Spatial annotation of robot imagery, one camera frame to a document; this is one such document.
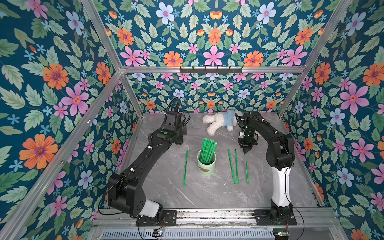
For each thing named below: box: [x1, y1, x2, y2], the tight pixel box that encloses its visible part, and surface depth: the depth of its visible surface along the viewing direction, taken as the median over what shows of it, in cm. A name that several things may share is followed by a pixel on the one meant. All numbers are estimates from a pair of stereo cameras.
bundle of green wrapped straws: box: [199, 138, 218, 165], surface depth 83 cm
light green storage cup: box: [197, 149, 217, 177], surface depth 84 cm
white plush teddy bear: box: [202, 109, 243, 136], surface depth 107 cm
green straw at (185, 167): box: [183, 150, 189, 187], surface depth 92 cm
